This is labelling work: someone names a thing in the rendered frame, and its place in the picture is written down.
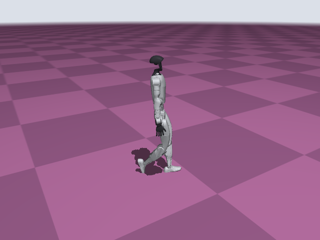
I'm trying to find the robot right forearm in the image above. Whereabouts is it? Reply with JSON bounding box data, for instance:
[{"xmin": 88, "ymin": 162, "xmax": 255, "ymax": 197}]
[{"xmin": 153, "ymin": 99, "xmax": 161, "ymax": 124}]

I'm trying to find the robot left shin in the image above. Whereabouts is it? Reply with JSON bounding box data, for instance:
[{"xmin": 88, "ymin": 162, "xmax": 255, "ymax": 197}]
[{"xmin": 164, "ymin": 141, "xmax": 173, "ymax": 168}]

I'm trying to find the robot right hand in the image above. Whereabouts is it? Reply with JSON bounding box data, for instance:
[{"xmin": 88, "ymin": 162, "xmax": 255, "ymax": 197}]
[{"xmin": 155, "ymin": 119, "xmax": 166, "ymax": 136}]

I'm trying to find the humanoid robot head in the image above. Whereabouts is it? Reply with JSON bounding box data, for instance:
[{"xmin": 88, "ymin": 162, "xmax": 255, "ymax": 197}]
[{"xmin": 149, "ymin": 55, "xmax": 164, "ymax": 76}]

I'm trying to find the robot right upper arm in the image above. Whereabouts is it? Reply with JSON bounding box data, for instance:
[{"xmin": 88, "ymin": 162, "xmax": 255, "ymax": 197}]
[{"xmin": 152, "ymin": 77, "xmax": 163, "ymax": 105}]

